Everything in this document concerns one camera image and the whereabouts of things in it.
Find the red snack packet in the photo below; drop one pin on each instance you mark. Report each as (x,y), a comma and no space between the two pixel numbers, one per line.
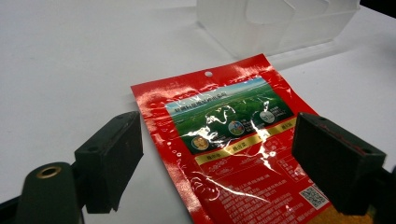
(230,149)

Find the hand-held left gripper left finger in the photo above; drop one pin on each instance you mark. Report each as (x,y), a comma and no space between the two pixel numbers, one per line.
(109,161)

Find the clear plastic storage box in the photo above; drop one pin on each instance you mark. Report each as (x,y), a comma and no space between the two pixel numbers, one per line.
(277,25)

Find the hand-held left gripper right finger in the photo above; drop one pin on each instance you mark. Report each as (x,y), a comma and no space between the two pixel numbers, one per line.
(333,168)

